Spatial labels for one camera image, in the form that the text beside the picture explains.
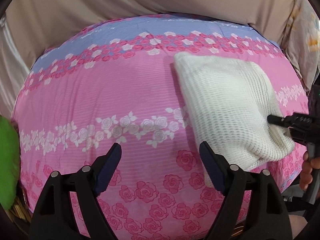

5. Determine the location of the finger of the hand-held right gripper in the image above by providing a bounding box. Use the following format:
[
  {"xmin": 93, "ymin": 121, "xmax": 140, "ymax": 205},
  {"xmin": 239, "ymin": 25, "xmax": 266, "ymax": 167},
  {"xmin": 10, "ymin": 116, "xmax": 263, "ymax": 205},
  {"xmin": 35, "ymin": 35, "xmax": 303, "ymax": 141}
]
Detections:
[
  {"xmin": 267, "ymin": 113, "xmax": 313, "ymax": 130},
  {"xmin": 287, "ymin": 128, "xmax": 317, "ymax": 146}
]

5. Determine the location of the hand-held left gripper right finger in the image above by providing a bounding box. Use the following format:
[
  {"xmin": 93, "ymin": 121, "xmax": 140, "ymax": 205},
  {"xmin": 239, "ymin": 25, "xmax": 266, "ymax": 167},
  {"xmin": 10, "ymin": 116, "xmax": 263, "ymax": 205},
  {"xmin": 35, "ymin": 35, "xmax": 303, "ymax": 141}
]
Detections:
[{"xmin": 199, "ymin": 141, "xmax": 293, "ymax": 240}]

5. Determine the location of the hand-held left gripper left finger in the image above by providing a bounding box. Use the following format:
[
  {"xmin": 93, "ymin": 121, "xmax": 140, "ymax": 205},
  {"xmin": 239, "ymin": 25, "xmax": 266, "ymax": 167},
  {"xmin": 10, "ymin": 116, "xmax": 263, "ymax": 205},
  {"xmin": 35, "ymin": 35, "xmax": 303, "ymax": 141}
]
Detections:
[{"xmin": 29, "ymin": 143, "xmax": 122, "ymax": 240}]

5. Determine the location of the white red black knit sweater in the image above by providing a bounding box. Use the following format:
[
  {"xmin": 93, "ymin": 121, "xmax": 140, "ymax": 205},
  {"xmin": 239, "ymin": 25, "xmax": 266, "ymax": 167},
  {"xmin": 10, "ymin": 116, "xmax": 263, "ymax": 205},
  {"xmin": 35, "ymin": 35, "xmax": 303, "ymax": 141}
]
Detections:
[{"xmin": 173, "ymin": 52, "xmax": 296, "ymax": 188}]

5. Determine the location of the person's right hand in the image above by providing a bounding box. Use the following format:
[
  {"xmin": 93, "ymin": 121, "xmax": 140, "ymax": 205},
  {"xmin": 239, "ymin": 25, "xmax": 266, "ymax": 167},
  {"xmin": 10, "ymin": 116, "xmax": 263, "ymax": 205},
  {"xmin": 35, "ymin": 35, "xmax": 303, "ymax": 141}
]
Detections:
[{"xmin": 299, "ymin": 152, "xmax": 315, "ymax": 191}]

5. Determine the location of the pink floral bed sheet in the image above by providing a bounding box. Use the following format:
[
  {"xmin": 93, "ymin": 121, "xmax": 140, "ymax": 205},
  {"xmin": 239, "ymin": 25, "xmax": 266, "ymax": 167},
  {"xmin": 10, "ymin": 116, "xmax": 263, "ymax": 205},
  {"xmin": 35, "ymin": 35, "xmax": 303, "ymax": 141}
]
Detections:
[{"xmin": 10, "ymin": 14, "xmax": 312, "ymax": 240}]

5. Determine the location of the pale floral cloth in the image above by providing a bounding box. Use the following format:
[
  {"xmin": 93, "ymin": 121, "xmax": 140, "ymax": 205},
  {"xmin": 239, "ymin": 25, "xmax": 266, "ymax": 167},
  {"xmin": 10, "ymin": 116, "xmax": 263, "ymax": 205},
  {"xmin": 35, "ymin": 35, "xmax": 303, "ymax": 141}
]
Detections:
[{"xmin": 282, "ymin": 0, "xmax": 320, "ymax": 90}]

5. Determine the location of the woven bamboo basket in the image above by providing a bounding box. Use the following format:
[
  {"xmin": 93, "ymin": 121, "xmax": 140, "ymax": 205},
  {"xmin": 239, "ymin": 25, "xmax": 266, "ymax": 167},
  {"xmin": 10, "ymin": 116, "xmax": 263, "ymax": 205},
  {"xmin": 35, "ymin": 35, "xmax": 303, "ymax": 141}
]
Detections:
[{"xmin": 9, "ymin": 194, "xmax": 34, "ymax": 222}]

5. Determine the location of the green cloth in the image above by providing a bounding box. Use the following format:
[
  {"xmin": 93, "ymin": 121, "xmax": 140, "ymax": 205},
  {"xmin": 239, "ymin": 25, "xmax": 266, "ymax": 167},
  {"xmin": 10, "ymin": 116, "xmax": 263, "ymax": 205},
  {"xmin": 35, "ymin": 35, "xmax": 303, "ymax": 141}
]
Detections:
[{"xmin": 0, "ymin": 116, "xmax": 21, "ymax": 210}]

